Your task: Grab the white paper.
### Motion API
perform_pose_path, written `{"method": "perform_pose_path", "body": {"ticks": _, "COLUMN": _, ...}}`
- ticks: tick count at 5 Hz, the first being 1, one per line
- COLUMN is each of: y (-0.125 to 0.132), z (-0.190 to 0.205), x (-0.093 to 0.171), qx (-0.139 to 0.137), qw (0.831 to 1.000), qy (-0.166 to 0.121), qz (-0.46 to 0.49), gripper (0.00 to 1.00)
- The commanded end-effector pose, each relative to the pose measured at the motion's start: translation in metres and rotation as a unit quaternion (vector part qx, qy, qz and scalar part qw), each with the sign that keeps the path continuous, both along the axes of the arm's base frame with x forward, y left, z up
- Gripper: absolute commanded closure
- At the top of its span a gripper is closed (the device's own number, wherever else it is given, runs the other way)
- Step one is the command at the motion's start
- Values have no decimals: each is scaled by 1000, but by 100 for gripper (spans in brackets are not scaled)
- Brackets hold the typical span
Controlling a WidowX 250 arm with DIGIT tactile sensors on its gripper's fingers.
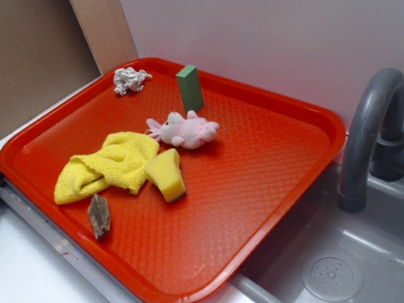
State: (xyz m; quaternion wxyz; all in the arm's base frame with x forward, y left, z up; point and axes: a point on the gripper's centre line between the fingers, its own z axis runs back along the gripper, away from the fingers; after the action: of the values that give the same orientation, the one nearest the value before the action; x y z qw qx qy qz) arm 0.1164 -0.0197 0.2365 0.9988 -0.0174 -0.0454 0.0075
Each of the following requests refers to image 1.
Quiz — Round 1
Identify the crumpled white paper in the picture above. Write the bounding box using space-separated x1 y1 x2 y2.
113 67 153 96

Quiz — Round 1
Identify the pink plush toy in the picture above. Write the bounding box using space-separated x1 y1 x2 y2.
146 110 220 150

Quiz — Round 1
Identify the yellow sponge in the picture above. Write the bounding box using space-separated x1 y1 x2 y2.
144 148 186 203

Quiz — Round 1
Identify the red plastic tray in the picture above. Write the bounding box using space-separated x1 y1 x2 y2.
1 58 345 302

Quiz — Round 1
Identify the green rectangular block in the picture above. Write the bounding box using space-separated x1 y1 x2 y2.
176 65 204 113

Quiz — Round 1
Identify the yellow microfiber cloth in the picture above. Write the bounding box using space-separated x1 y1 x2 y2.
54 132 160 205

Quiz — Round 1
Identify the brown wood piece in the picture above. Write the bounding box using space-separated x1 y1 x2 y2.
87 194 111 241

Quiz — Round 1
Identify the grey plastic sink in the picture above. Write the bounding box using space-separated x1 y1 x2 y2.
231 164 403 302

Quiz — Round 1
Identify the wooden board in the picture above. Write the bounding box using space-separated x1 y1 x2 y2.
70 0 139 74

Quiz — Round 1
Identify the grey curved faucet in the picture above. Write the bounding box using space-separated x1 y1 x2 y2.
338 68 403 213

